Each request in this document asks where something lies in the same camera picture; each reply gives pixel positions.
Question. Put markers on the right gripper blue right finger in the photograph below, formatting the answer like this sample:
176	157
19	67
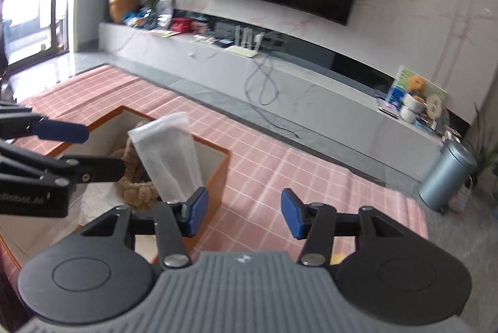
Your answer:
314	223

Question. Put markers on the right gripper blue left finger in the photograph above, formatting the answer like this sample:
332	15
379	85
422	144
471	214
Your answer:
175	222

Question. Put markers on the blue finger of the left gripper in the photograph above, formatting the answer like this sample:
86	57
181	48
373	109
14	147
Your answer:
16	160
20	125

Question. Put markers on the white cloth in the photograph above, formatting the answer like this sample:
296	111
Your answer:
97	199

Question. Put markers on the white mesh bag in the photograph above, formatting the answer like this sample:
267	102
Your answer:
167	152

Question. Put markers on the pink checkered tablecloth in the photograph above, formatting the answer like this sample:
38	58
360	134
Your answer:
249	217

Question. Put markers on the white marble tv console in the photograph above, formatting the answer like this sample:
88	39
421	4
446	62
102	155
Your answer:
283	90

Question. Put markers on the woven checkered handbag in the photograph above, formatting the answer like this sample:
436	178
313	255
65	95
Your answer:
459	202

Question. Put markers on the grey metal trash bin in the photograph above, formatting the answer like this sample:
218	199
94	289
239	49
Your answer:
446	176

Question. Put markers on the teddy bear in white pot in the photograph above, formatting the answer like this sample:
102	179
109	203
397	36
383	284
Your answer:
413	104

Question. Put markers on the colourful picture board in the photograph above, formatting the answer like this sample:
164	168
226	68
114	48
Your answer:
398	88

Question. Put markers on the golden vase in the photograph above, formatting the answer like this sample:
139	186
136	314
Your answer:
118	8

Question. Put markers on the green potted plant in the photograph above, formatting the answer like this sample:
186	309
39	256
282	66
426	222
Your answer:
482	143

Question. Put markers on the white wifi router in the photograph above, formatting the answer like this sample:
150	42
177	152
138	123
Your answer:
246	43

